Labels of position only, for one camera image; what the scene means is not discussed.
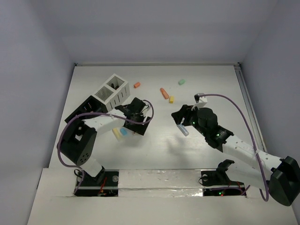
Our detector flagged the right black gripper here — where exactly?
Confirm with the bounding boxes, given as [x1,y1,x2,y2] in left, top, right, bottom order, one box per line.
[172,104,208,137]

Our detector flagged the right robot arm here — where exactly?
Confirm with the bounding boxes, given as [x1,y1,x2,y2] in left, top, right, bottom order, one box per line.
[171,105,300,206]

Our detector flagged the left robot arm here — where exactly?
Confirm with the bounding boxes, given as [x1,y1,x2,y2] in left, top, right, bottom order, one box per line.
[57,97,154,185]

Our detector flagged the blue highlighter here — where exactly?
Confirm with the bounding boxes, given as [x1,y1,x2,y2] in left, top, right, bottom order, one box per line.
[177,124,189,136]

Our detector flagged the blue highlighter cap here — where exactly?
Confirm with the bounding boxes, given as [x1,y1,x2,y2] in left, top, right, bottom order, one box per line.
[120,127,128,136]

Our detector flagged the yellow highlighter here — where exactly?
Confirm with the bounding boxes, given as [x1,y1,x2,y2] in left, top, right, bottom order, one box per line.
[112,128,123,142]

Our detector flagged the yellow highlighter cap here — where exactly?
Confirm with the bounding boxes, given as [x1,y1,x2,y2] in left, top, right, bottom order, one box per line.
[169,96,174,104]

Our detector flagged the orange highlighter cap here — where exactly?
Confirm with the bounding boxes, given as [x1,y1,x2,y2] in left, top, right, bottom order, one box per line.
[160,88,169,99]

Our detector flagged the white slotted organizer box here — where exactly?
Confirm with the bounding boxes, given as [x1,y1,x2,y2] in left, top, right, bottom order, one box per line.
[92,74,130,112]

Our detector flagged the green highlighter cap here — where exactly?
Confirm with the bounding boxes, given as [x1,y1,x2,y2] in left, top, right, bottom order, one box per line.
[178,79,186,85]

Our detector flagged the small orange marker cap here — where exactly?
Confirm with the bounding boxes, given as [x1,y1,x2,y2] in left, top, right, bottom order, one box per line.
[134,82,141,88]

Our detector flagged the black slotted organizer box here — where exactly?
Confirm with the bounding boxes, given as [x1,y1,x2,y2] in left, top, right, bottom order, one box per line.
[65,96,108,123]

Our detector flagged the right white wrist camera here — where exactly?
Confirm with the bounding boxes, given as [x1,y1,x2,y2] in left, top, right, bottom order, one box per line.
[192,93,208,110]

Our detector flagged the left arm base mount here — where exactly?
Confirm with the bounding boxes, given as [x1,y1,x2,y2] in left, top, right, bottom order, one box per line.
[74,169,119,197]

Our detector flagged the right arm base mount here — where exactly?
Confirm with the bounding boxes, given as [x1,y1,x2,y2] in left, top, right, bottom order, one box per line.
[198,159,246,197]

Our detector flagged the aluminium side rail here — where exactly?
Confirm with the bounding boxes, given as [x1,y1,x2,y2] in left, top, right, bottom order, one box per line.
[233,63,268,153]

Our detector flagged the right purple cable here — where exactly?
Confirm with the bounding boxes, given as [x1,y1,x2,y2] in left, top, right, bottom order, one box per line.
[199,93,270,202]

